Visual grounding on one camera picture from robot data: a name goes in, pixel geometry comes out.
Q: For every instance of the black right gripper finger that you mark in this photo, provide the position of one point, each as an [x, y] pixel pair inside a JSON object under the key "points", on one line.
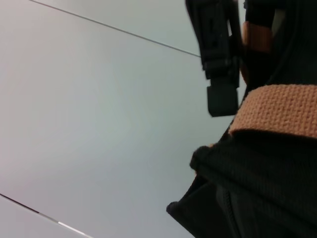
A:
{"points": [[218, 99], [237, 49]]}

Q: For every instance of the black fabric food bag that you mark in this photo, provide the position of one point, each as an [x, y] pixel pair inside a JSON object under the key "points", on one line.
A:
{"points": [[260, 186]]}

